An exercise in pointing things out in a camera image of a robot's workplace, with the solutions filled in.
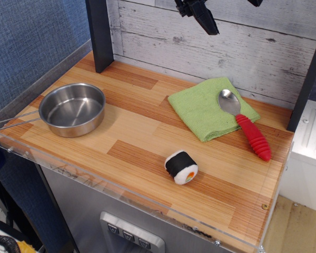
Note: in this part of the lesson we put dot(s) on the dark right frame post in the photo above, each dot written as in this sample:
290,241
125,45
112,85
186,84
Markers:
303,96

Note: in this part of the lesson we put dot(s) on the stainless steel pot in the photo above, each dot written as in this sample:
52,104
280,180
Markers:
69,111

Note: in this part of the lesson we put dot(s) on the red handled metal spoon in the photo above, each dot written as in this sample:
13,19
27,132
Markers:
228,102

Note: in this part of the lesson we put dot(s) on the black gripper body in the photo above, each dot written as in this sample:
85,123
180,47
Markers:
185,6

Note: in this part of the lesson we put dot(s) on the plush sushi roll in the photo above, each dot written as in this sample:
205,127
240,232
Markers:
181,167

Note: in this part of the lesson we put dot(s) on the white metal side unit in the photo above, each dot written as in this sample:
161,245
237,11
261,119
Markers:
298,182

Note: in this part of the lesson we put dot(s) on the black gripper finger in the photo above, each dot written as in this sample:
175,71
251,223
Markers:
204,17
256,2

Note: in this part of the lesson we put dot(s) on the dark frame post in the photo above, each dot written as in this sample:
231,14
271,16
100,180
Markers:
303,96
100,33

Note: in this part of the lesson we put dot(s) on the dark left frame post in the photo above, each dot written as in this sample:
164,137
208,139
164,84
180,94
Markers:
100,33

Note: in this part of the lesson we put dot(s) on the yellow black bag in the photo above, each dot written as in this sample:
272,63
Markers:
10,245

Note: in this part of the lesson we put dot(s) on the green folded cloth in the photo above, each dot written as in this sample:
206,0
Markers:
199,109

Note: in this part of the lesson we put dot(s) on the clear acrylic table guard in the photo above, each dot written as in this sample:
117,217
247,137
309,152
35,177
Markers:
228,203

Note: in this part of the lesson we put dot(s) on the silver button control panel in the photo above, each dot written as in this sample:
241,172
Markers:
131,233

